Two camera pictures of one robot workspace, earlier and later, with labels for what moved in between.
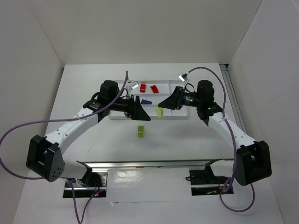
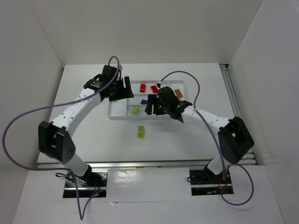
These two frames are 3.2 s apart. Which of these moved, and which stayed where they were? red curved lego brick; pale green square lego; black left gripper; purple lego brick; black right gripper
Moved: black right gripper; black left gripper
Stayed: pale green square lego; purple lego brick; red curved lego brick
